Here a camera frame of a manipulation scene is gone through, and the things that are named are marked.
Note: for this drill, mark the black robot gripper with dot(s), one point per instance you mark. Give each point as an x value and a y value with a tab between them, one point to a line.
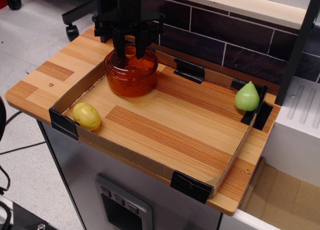
143	26

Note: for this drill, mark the orange transparent pot lid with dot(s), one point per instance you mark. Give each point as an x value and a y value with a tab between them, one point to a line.
130	67

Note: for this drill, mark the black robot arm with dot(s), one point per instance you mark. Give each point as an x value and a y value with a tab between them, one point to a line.
129	9

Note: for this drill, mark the orange transparent plastic pot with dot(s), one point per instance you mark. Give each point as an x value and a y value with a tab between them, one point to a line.
132	88

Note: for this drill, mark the black office chair base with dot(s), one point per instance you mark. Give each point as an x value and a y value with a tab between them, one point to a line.
75	14

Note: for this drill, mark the yellow toy potato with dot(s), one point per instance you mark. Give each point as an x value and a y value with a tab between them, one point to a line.
86	116

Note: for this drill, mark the black caster wheel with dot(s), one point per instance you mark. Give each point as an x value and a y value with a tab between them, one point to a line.
14	4

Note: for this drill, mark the green toy pear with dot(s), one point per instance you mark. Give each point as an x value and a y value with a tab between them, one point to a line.
247	98

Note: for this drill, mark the cardboard fence with black tape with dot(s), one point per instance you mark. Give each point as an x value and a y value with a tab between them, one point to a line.
182	133

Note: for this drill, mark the grey control panel with buttons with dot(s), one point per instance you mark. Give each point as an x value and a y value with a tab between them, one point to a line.
122	209

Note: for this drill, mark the white toy sink unit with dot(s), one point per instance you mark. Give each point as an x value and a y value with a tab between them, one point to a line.
293	146

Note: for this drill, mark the black vertical post right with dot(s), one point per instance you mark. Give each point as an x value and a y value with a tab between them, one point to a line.
299	46

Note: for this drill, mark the black equipment with braided cable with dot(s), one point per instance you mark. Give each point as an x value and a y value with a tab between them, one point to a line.
15	217

